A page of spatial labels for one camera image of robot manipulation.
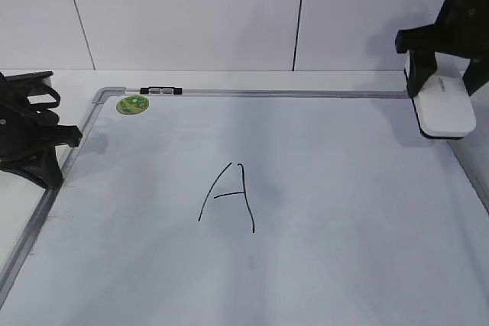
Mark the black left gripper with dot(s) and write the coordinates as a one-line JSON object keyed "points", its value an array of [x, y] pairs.
{"points": [[29, 125]]}

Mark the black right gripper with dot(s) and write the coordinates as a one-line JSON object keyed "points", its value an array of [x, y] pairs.
{"points": [[460, 29]]}

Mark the white board eraser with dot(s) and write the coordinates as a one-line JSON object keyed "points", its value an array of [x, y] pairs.
{"points": [[443, 107]]}

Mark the round green sticker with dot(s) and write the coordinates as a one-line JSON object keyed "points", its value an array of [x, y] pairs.
{"points": [[132, 105]]}

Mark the black board hanger clip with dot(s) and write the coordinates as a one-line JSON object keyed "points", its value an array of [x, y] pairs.
{"points": [[160, 90]]}

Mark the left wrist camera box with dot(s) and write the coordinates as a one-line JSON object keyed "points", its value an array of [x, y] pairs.
{"points": [[30, 84]]}

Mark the white board with grey frame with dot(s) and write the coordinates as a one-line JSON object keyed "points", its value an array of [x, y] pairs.
{"points": [[250, 210]]}

